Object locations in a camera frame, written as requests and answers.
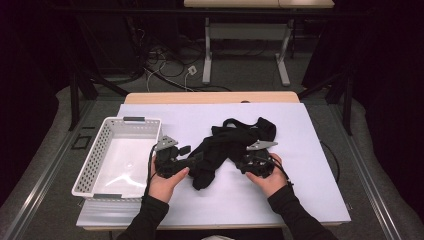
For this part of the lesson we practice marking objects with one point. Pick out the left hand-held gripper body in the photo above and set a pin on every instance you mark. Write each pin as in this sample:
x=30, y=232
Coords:
x=168, y=161

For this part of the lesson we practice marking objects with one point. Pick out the black floor socket frame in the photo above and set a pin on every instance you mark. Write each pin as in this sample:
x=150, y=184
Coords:
x=81, y=147

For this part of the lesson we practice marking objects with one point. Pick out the beige desk with white legs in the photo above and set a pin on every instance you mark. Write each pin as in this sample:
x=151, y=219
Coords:
x=233, y=3

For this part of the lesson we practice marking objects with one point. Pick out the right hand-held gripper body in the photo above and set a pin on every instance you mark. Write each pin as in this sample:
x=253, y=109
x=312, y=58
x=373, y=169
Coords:
x=258, y=163

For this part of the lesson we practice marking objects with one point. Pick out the aluminium floor rail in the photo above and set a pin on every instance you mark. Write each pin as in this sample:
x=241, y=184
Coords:
x=38, y=188
x=370, y=186

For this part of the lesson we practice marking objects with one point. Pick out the black metal stand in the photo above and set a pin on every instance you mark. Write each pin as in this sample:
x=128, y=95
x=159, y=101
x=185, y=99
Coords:
x=348, y=106
x=74, y=100

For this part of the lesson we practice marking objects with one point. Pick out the white perforated plastic basket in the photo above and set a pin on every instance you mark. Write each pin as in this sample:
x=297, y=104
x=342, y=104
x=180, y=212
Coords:
x=100, y=146

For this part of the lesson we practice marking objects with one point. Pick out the black tank top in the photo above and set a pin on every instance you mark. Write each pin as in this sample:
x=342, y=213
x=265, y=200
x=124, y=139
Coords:
x=220, y=146

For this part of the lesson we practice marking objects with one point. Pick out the person's left hand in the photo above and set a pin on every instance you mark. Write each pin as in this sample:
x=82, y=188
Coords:
x=163, y=186

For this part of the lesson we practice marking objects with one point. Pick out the white table mat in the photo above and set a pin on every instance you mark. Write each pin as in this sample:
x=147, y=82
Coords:
x=283, y=113

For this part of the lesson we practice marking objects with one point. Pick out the person's right hand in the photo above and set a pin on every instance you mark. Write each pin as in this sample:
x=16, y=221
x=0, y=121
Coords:
x=271, y=183

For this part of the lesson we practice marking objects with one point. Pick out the dark curtain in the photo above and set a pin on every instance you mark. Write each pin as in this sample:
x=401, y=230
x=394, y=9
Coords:
x=20, y=100
x=393, y=100

